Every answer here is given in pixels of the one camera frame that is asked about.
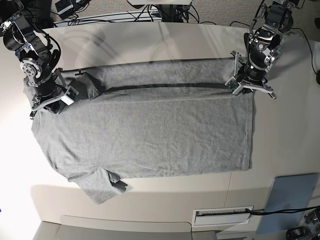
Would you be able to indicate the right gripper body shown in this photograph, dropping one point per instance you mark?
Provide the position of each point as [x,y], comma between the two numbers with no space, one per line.
[49,91]

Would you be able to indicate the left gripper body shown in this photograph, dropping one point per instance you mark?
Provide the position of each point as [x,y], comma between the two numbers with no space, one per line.
[252,73]

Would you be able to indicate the grey T-shirt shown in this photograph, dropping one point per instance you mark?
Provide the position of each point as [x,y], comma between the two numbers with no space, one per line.
[147,120]

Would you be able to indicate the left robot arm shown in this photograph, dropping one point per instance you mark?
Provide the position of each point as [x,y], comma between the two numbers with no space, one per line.
[263,48]

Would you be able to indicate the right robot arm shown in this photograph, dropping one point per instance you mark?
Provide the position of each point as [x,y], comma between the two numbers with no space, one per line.
[32,46]

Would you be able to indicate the black box device top left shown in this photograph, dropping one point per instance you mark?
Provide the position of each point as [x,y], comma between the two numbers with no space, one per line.
[64,8]

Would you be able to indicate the blue-grey flat panel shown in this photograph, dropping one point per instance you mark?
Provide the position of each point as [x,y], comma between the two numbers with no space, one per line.
[287,192]

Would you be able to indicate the black device bottom right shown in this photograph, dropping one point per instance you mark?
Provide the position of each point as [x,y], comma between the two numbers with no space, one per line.
[297,233]

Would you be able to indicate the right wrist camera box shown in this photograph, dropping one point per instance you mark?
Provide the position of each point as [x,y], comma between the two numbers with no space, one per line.
[68,97]

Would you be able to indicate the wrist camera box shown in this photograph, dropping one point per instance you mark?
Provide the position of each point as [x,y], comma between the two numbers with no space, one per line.
[233,85]
[68,97]

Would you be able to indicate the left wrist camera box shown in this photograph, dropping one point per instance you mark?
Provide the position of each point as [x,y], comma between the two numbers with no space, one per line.
[233,85]

